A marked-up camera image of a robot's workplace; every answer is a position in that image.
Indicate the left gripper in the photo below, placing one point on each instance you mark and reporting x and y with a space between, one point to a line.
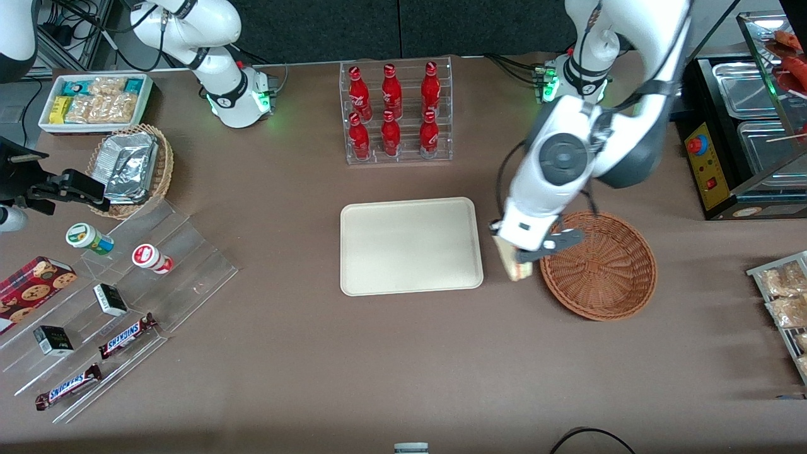
493 230

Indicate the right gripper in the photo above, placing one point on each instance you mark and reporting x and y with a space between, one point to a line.
19 175

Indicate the triangular sandwich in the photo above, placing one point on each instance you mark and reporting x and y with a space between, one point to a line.
514 265

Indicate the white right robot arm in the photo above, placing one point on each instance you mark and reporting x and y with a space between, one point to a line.
220 82

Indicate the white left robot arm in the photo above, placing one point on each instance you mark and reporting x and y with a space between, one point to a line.
630 25

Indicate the brown wicker basket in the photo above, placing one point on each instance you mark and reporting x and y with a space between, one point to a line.
599 271

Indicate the light wicker basket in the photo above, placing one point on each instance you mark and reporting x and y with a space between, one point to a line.
165 170

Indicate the cream plastic tray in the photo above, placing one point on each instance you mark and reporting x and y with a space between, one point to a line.
410 246

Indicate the grey metal snack tray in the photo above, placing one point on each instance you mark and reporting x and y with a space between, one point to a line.
756 272

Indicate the green lid sunflower jar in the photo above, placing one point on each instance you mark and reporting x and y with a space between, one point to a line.
82 235

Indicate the silver foil packet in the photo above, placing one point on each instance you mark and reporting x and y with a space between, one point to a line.
129 167
126 198

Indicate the white plastic snack bin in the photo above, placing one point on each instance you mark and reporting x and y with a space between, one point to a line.
94 128

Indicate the yellow snack packet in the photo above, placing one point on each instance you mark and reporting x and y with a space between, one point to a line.
60 108

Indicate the clear nut snack packet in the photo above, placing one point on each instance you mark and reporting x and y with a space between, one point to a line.
79 110
107 85
116 107

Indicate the red tartan cookie box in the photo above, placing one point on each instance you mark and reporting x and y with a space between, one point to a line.
31 287

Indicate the red lid jar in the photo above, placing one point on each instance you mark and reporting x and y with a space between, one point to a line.
146 255

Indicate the teal snack packet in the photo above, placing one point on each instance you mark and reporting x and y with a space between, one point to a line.
133 85
74 86

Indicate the small black carton box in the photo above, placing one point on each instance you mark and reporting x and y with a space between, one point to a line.
110 299
53 340

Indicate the red cola bottle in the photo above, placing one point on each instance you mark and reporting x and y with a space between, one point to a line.
359 135
358 88
429 132
430 85
391 87
391 133

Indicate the clear acrylic stepped shelf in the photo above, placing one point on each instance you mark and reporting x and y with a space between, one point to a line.
189 265

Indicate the Snickers chocolate bar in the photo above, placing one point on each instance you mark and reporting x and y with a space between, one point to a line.
126 336
68 386

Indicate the clear acrylic bottle rack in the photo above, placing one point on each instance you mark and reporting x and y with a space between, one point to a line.
408 101

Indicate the black food warmer machine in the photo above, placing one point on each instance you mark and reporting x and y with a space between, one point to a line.
709 164

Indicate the grey white cap object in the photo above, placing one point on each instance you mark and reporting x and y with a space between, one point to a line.
411 448

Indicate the clear brittle snack packet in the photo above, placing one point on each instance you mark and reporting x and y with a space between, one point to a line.
778 280
802 342
804 366
788 312

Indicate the steel food pan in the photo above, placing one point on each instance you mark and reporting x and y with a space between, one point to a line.
744 88
769 148

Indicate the small dark blue object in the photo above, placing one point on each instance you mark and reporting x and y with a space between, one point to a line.
791 396

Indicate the red sausage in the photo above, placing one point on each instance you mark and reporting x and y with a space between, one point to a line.
791 39
797 66

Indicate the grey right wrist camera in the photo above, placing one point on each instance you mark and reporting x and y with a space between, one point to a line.
11 219

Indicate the aluminium frame post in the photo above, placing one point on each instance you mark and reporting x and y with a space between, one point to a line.
94 31

